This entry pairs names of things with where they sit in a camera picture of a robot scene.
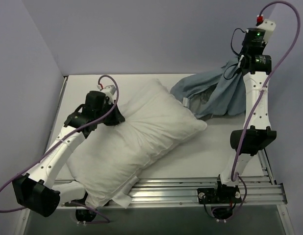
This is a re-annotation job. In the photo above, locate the white pillow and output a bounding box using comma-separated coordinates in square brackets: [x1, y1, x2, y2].
[67, 79, 207, 208]

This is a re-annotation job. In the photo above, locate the blue pillowcase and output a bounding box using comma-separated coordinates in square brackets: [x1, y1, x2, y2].
[170, 57, 246, 119]

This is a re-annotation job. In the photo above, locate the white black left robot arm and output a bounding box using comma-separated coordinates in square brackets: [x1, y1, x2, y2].
[12, 85, 125, 217]

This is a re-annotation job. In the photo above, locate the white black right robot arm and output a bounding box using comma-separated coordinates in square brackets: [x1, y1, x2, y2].
[212, 27, 277, 202]

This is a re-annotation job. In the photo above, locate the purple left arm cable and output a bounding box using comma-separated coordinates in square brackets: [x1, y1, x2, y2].
[0, 75, 121, 225]

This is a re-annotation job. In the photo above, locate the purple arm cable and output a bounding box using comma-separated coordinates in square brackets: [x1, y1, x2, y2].
[0, 75, 121, 225]
[231, 1, 302, 209]

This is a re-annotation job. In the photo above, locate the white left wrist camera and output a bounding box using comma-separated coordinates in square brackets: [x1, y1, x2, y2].
[97, 84, 116, 103]

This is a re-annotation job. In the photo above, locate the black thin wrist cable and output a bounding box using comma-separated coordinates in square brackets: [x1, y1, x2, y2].
[224, 27, 248, 80]

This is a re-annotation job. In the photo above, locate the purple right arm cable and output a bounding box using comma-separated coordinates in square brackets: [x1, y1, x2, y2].
[231, 1, 302, 209]

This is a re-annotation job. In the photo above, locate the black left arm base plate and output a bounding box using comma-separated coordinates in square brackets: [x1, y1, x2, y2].
[64, 200, 85, 207]

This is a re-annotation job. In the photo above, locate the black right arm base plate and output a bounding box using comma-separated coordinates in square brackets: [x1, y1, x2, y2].
[197, 187, 242, 205]

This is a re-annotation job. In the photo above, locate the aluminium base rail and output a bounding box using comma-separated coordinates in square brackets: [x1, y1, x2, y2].
[21, 177, 288, 209]

